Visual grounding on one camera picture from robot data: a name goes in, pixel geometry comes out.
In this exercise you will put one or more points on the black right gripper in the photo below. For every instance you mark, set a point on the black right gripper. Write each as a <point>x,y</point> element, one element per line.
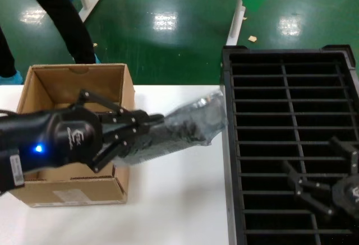
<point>347,197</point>

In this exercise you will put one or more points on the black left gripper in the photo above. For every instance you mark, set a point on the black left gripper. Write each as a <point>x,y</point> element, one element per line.
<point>70,138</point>

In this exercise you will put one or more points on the shiny antistatic bag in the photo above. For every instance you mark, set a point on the shiny antistatic bag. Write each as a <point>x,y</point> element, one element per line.
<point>190,133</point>

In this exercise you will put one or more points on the brown cardboard box white label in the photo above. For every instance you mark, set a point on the brown cardboard box white label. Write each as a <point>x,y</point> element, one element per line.
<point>70,194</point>

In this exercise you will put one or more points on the black slotted plastic container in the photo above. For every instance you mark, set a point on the black slotted plastic container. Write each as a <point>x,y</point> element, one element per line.
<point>228,144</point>

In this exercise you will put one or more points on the person blue shirt black trousers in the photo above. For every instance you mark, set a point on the person blue shirt black trousers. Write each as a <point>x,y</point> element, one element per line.
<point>70,26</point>

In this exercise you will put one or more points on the crumpled yellow paper scrap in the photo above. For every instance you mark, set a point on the crumpled yellow paper scrap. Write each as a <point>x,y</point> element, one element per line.
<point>252,38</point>

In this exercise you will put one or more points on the black left wrist camera module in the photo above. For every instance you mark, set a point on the black left wrist camera module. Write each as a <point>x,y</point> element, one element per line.
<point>12,172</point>

